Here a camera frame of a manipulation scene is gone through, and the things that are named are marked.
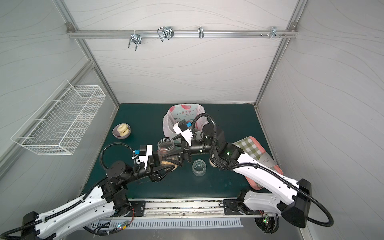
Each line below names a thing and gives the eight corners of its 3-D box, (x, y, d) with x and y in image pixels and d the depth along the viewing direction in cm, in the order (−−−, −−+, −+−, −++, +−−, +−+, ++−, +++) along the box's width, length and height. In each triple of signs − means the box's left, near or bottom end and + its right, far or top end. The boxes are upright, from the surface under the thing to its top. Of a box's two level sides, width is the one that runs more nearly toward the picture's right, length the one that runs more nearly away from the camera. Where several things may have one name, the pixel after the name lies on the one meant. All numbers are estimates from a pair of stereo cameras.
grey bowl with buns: (114, 141, 101) (109, 135, 95) (119, 129, 108) (114, 123, 102) (130, 141, 101) (126, 135, 95) (134, 129, 108) (130, 123, 102)
